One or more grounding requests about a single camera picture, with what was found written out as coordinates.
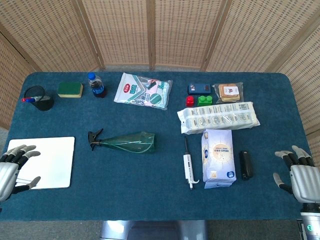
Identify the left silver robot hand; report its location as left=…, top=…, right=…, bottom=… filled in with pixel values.
left=0, top=144, right=42, bottom=203

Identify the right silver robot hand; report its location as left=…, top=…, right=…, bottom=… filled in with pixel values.
left=272, top=145, right=320, bottom=205

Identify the green spray bottle black trigger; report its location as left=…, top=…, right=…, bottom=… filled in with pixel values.
left=87, top=128, right=156, bottom=154

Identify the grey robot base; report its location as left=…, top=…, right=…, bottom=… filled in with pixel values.
left=99, top=219, right=209, bottom=240

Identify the cola bottle blue cap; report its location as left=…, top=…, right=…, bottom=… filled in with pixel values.
left=87, top=72, right=107, bottom=99

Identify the white rectangular board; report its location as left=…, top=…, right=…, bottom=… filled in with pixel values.
left=6, top=136, right=76, bottom=190

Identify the black stapler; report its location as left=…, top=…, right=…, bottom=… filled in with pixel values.
left=239, top=150, right=254, bottom=181

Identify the blue capped marker pen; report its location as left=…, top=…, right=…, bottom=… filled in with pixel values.
left=24, top=95, right=51, bottom=104

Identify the black mesh pen holder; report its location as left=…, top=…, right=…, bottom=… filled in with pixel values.
left=23, top=85, right=55, bottom=112

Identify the lavender tissue pack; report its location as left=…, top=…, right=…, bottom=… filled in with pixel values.
left=201, top=129, right=237, bottom=189

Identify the green and yellow sponge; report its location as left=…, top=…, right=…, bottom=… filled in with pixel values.
left=57, top=82, right=84, bottom=99

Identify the long white printed packet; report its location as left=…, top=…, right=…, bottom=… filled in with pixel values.
left=177, top=101, right=261, bottom=135

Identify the packaged biscuits clear wrapper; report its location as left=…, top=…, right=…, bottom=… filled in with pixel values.
left=211, top=81, right=245, bottom=105

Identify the white pipette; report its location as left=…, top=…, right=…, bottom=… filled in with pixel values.
left=183, top=136, right=200, bottom=191

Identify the green toy block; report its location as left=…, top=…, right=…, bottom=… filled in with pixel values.
left=197, top=95, right=213, bottom=107

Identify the blue tablecloth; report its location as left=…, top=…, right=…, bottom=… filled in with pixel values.
left=0, top=71, right=317, bottom=221

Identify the small dark blue box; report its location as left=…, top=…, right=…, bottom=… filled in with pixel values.
left=187, top=83, right=212, bottom=96

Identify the packaged cleaning cloths bag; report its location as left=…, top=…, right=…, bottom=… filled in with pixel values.
left=113, top=72, right=174, bottom=111

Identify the bamboo folding screen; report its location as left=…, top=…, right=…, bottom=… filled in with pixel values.
left=0, top=0, right=320, bottom=173

